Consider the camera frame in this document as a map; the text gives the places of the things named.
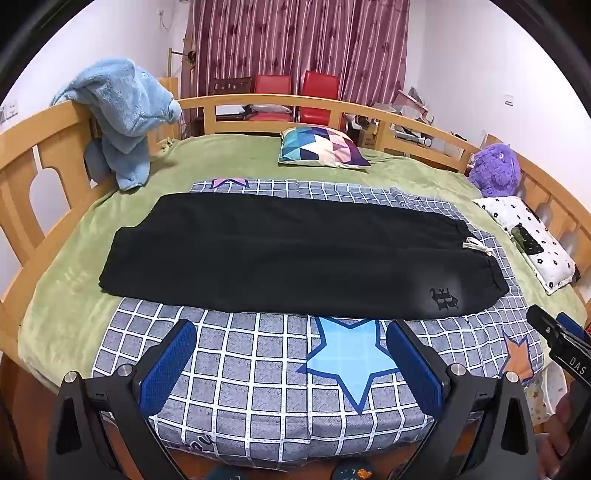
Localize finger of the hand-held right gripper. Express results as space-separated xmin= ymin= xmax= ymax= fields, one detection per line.
xmin=526 ymin=305 xmax=563 ymax=344
xmin=556 ymin=312 xmax=591 ymax=343

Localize grey checked star quilt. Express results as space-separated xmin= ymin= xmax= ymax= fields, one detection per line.
xmin=92 ymin=178 xmax=546 ymax=455

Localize geometric patterned pillow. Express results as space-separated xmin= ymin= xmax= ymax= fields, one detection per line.
xmin=278 ymin=127 xmax=372 ymax=168

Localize wooden bed frame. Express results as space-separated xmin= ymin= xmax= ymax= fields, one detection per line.
xmin=0 ymin=76 xmax=591 ymax=361

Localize pile of cardboard boxes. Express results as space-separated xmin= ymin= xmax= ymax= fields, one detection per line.
xmin=373 ymin=87 xmax=437 ymax=126

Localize white flower-print pillow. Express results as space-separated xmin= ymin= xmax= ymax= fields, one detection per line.
xmin=472 ymin=196 xmax=581 ymax=296

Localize dark red striped curtain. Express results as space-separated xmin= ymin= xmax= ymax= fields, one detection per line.
xmin=181 ymin=0 xmax=411 ymax=139

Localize dark wooden chair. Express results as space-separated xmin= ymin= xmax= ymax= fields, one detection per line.
xmin=210 ymin=76 xmax=253 ymax=121

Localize black pants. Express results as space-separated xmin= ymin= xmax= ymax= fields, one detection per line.
xmin=99 ymin=193 xmax=510 ymax=320

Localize light blue plush blanket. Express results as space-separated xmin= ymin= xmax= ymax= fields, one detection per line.
xmin=50 ymin=58 xmax=183 ymax=191

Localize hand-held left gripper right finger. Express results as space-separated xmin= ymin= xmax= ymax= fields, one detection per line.
xmin=385 ymin=319 xmax=541 ymax=480

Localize red chair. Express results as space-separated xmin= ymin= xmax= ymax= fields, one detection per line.
xmin=298 ymin=70 xmax=343 ymax=125
xmin=254 ymin=74 xmax=293 ymax=112

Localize green fleece blanket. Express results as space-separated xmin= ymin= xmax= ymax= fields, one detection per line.
xmin=18 ymin=134 xmax=589 ymax=370

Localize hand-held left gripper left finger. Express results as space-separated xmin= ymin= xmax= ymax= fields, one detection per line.
xmin=46 ymin=318 xmax=199 ymax=480

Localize white cushion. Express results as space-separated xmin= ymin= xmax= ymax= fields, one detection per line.
xmin=252 ymin=104 xmax=294 ymax=122

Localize purple plush toy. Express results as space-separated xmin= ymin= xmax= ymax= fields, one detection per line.
xmin=468 ymin=143 xmax=522 ymax=198

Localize person's right hand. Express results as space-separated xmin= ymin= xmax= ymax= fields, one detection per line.
xmin=538 ymin=392 xmax=578 ymax=480

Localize black and green small item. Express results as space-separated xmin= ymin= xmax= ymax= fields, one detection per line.
xmin=509 ymin=223 xmax=544 ymax=256

